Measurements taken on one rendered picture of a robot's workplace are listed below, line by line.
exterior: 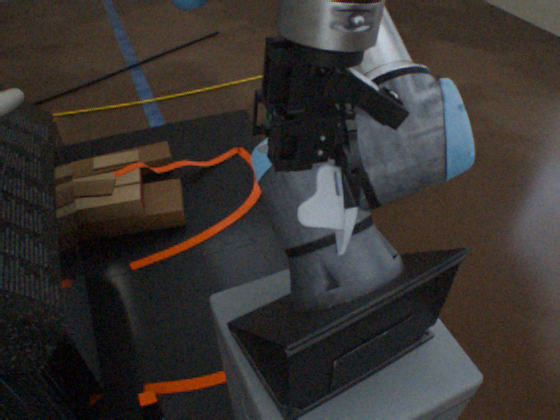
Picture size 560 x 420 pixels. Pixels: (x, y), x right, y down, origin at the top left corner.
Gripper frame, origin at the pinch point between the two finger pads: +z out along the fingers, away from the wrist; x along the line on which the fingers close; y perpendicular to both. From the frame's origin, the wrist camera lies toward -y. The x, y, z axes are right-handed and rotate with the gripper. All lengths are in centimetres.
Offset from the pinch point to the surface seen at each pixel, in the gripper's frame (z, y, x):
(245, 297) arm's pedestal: 39.6, -0.1, -21.3
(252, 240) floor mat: 117, -37, -114
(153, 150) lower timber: 110, -3, -190
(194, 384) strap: 123, 6, -52
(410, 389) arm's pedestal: 38.0, -20.5, 8.7
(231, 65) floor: 109, -77, -295
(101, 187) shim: 102, 27, -151
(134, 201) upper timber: 103, 13, -138
